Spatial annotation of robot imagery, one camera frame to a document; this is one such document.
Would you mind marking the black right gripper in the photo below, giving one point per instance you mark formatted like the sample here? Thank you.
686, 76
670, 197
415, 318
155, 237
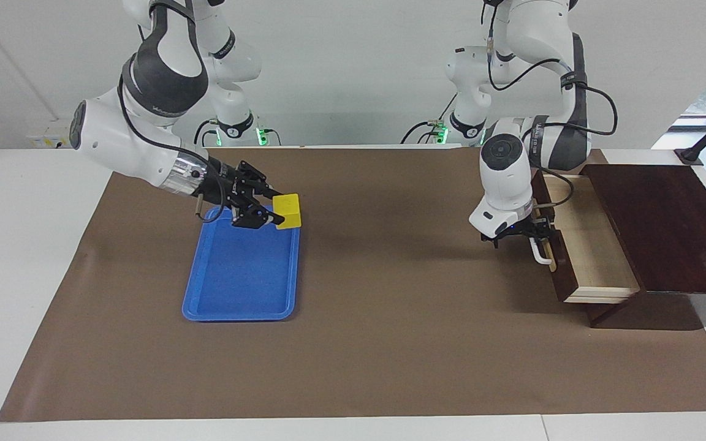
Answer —
227, 184

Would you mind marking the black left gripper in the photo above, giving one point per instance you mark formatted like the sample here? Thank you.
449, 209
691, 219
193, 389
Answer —
521, 228

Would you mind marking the yellow block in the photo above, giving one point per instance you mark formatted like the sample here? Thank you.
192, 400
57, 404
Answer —
287, 211

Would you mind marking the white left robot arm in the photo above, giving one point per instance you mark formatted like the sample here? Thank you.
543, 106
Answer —
506, 177

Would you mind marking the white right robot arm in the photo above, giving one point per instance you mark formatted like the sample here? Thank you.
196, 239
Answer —
120, 147

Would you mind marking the blue plastic tray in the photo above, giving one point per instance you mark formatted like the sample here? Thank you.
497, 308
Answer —
236, 275

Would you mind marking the dark wooden cabinet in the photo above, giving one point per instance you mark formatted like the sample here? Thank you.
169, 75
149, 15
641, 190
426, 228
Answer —
678, 233

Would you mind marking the brown table mat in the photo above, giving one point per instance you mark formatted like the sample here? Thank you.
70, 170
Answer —
390, 337

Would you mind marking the white wall socket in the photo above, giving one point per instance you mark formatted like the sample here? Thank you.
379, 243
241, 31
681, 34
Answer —
46, 138

